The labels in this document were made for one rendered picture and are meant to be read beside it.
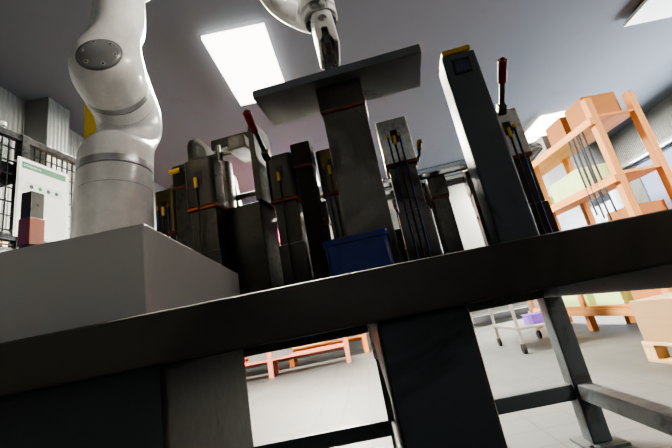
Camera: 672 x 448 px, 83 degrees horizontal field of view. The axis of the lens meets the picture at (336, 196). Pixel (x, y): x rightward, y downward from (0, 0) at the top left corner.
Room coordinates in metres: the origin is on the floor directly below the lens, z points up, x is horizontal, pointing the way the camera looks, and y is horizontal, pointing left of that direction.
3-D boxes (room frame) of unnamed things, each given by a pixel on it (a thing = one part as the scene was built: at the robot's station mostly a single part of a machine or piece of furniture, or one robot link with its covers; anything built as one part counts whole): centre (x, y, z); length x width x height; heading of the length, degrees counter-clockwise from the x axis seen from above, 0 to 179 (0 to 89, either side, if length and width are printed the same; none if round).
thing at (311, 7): (0.75, -0.05, 1.35); 0.09 x 0.08 x 0.03; 2
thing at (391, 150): (0.91, -0.18, 0.90); 0.13 x 0.08 x 0.41; 172
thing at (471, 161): (0.73, -0.31, 0.92); 0.08 x 0.08 x 0.44; 82
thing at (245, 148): (0.94, 0.25, 0.95); 0.18 x 0.13 x 0.49; 82
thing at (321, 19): (0.76, -0.05, 1.29); 0.10 x 0.07 x 0.11; 2
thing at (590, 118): (4.66, -2.71, 1.15); 2.49 x 0.67 x 2.30; 1
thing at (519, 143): (0.87, -0.43, 0.88); 0.12 x 0.07 x 0.36; 172
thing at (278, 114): (0.76, -0.06, 1.16); 0.37 x 0.14 x 0.02; 82
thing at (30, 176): (1.36, 1.12, 1.30); 0.23 x 0.02 x 0.31; 172
